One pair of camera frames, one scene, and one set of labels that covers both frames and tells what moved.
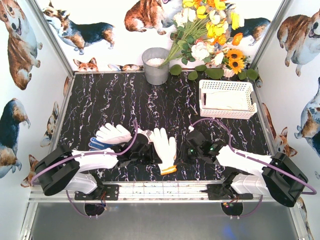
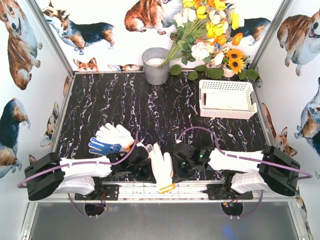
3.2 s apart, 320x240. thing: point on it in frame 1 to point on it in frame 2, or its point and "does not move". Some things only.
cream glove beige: [227, 99] does not move
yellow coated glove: [165, 148] to [163, 169]
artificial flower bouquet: [205, 31] does not move
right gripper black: [183, 155] to [177, 163]
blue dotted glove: [96, 145] does not move
